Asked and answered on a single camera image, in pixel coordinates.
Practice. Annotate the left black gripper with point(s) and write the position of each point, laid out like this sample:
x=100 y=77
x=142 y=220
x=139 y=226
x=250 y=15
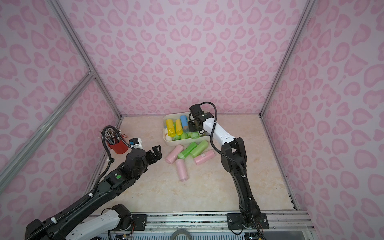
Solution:
x=151 y=156

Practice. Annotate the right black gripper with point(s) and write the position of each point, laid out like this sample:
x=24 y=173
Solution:
x=193 y=126

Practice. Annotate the white roll blue cap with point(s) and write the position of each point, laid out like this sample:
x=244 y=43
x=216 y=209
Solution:
x=166 y=135

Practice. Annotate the yellow roll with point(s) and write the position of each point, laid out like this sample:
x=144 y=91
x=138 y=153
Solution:
x=178 y=127
x=170 y=128

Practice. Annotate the pink roll with label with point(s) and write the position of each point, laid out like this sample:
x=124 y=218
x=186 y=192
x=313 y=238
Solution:
x=204 y=157

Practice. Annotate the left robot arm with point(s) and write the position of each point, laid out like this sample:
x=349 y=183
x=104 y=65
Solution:
x=115 y=183

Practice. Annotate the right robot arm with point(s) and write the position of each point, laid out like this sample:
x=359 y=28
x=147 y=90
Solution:
x=234 y=160

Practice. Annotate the white plastic storage box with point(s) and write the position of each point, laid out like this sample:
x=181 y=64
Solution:
x=186 y=141

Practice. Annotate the red pen holder cup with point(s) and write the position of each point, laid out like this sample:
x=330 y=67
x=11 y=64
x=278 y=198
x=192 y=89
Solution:
x=118 y=147

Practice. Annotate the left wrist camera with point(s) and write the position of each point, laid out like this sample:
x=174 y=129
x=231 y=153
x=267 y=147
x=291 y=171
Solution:
x=135 y=143

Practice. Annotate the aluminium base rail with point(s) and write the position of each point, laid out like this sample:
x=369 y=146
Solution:
x=274 y=225

